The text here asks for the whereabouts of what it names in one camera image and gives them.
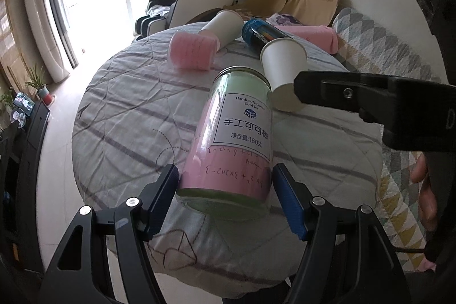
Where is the clear jar with green-pink liner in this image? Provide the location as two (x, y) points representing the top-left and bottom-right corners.
(177, 66), (273, 221)

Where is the white paper cup near jar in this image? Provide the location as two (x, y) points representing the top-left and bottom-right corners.
(260, 38), (308, 113)

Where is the white paper cup far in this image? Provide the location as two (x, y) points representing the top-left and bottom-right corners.
(199, 9), (244, 50)

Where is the pink ribbed plastic cup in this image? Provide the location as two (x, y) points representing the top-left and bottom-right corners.
(168, 32), (219, 71)

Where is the person's right hand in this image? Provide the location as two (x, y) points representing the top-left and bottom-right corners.
(410, 154), (437, 231)

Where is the pink folded towel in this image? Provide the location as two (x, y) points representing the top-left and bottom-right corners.
(277, 25), (339, 55)

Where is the black tv stand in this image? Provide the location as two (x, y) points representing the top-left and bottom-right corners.
(1, 103), (50, 275)

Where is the tan covered sofa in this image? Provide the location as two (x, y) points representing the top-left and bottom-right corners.
(230, 0), (339, 26)

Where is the grey striped quilt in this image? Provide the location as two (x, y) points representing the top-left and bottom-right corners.
(72, 30), (382, 297)

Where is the blue metal can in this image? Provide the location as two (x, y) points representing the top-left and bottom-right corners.
(241, 18), (290, 55)

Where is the potted green plant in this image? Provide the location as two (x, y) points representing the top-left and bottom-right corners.
(25, 65), (55, 107)

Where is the white standing air conditioner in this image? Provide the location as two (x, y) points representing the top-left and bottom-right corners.
(24, 0), (71, 83)

